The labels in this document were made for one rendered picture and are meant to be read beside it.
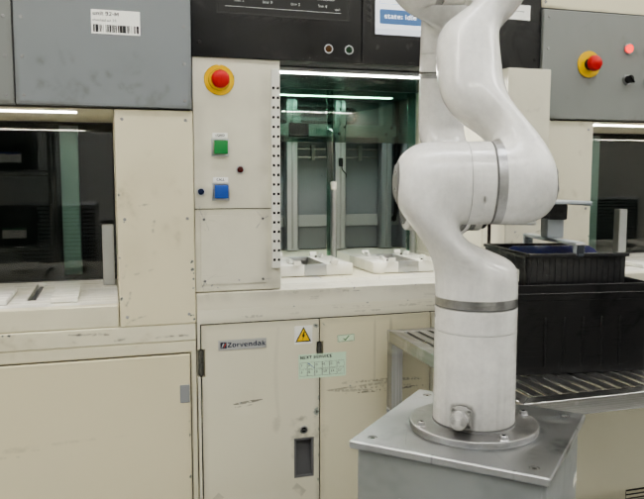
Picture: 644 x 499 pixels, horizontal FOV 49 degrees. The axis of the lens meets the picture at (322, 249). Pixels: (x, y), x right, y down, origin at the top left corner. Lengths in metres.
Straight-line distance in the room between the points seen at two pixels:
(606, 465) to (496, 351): 1.23
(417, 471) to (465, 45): 0.62
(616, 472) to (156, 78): 1.63
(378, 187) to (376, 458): 1.73
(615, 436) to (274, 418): 0.99
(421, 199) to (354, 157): 1.67
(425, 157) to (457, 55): 0.19
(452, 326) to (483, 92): 0.34
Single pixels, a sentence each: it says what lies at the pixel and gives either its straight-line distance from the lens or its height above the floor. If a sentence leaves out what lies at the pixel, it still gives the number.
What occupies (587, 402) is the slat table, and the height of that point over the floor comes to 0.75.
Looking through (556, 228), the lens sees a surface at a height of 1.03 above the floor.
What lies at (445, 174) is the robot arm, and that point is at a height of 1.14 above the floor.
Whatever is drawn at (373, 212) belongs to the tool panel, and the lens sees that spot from 2.70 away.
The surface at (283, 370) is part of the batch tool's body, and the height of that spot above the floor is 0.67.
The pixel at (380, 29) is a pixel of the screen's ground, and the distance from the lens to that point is 1.77.
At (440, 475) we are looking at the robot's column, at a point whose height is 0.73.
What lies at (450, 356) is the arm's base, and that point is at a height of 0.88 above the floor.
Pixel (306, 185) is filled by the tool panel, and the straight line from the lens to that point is 2.61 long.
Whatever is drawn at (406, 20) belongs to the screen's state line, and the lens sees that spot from 1.80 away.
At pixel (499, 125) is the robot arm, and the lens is 1.08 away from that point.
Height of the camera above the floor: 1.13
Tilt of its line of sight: 6 degrees down
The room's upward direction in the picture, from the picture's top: straight up
